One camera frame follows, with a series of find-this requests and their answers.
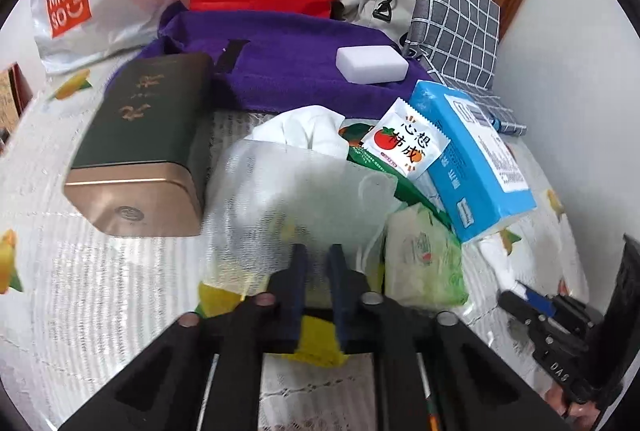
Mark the person's right hand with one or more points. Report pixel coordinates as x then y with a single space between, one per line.
580 417

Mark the fruit print bed sheet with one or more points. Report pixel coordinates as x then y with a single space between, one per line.
75 286

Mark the grey checked pillow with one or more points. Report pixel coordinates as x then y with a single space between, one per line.
460 26

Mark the light green wet wipes pack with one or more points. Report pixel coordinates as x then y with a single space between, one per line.
425 261

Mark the white persimmon print packet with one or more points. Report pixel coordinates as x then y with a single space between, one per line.
405 141

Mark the purple towel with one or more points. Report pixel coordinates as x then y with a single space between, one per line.
285 61

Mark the green and gold tin box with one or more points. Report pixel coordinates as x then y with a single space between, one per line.
140 136

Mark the yellow sponge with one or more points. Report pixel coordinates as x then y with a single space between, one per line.
320 341

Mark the green snack packet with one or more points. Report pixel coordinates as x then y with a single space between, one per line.
412 193

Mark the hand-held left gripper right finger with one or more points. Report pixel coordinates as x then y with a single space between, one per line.
336 273

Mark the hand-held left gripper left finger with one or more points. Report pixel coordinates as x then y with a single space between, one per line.
299 273

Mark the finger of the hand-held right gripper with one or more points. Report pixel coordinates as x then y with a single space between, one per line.
515 306
537 302

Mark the blue tissue pack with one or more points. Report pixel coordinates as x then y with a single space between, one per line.
470 171

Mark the brown cardboard box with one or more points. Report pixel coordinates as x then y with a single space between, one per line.
12 106

